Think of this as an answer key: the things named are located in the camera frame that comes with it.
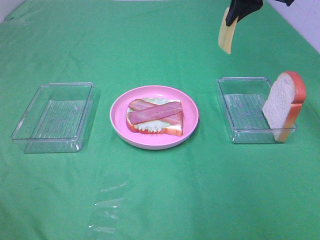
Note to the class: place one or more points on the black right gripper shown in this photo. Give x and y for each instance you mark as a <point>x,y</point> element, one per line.
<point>251,6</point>

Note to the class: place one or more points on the yellow cheese slice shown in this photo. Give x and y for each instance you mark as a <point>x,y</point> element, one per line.
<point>226,33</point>

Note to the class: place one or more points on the bread slice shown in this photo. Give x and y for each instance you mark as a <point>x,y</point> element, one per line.
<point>176,120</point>
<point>284,103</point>

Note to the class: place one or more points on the bacon strip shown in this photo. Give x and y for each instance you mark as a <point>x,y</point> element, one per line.
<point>172,119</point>
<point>155,112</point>

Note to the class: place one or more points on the green lettuce leaf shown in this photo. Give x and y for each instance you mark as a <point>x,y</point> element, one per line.
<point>153,126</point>

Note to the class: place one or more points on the right clear plastic tray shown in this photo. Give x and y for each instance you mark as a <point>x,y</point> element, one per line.
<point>241,100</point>

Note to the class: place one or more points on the clear plastic tray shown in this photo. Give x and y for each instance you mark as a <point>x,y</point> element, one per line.
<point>241,100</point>
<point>57,118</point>

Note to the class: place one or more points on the pink round plate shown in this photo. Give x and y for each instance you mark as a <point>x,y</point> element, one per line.
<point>161,141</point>

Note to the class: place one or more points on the green tablecloth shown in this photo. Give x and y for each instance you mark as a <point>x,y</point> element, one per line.
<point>207,188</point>

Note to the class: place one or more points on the left clear plastic tray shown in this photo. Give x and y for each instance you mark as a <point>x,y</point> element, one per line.
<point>57,118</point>

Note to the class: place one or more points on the clear plastic film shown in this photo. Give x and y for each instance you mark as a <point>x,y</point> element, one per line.
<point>106,209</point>

